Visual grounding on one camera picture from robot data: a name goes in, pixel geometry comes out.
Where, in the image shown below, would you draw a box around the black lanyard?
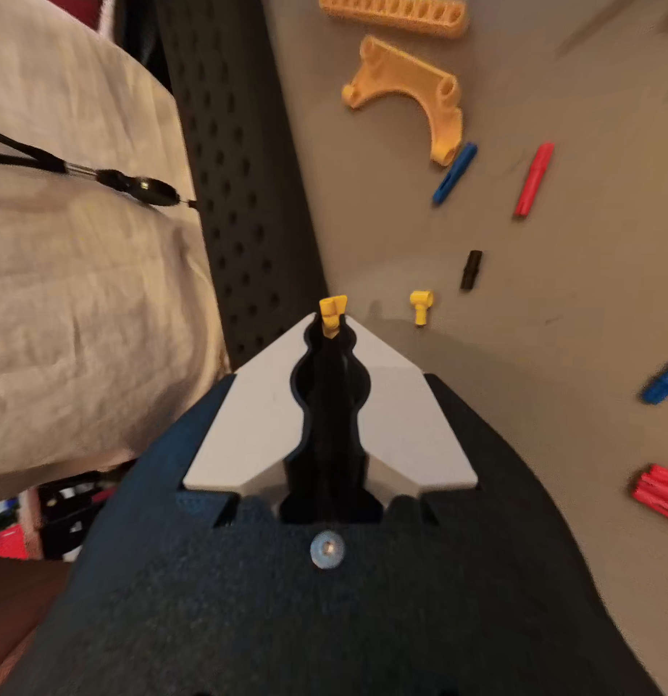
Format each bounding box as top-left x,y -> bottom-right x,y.
0,126 -> 200,210

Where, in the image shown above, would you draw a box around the scattered small toy pieces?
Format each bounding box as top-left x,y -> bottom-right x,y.
631,360 -> 668,525

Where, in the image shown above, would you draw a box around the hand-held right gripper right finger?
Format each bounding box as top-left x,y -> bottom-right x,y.
329,315 -> 479,521

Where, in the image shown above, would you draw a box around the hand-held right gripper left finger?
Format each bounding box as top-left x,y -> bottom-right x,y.
182,312 -> 330,521

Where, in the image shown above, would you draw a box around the red pin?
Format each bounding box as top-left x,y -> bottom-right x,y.
512,142 -> 555,219

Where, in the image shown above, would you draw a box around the grey desk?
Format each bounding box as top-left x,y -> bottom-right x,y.
260,0 -> 668,696

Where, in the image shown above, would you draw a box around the blue pin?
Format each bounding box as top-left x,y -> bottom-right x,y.
432,142 -> 479,206

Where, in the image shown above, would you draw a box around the long yellow holed beam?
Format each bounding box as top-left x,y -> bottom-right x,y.
319,0 -> 469,39

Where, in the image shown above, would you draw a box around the yellow curved arch piece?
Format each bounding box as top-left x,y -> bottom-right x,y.
341,35 -> 465,166

